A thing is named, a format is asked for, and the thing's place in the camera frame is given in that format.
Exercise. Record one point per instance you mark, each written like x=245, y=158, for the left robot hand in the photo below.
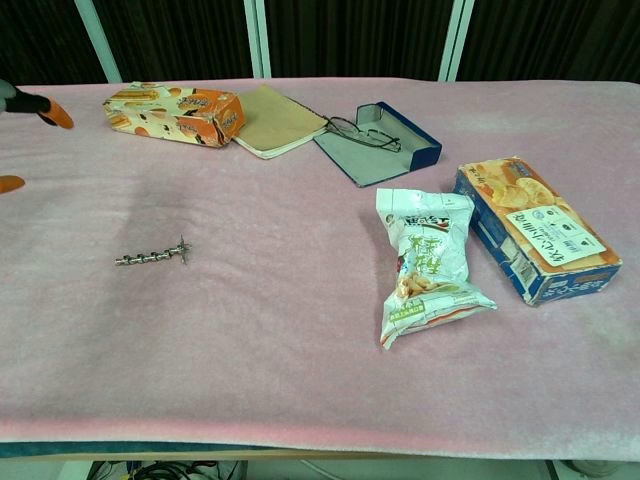
x=30, y=104

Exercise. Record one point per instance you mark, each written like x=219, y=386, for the metal magnetic ball chain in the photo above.
x=145, y=259

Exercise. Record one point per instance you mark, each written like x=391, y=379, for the orange biscuit box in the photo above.
x=220, y=117

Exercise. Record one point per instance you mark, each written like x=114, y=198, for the brown spiral notebook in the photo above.
x=270, y=120

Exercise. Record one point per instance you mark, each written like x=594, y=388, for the thin black eyeglasses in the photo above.
x=342, y=126

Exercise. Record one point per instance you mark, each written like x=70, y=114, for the black pleated curtain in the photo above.
x=350, y=35

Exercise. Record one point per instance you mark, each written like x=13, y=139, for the blue open glasses case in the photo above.
x=365, y=160

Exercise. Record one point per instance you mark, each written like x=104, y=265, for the pink table cloth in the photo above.
x=300, y=350

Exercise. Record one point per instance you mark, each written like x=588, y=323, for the white snack bag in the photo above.
x=430, y=260

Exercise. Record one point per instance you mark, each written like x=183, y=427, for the blue orange chip box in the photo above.
x=530, y=215

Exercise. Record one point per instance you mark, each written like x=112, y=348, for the white frame post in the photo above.
x=257, y=40
x=97, y=45
x=456, y=40

